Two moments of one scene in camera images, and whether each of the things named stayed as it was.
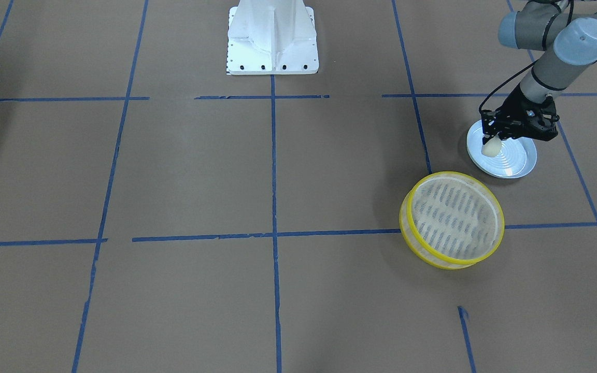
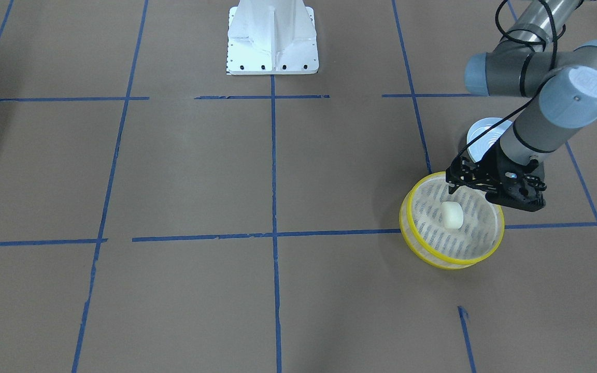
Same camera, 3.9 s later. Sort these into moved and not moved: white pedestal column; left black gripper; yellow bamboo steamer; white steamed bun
Moved: left black gripper; white steamed bun
Not moved: white pedestal column; yellow bamboo steamer
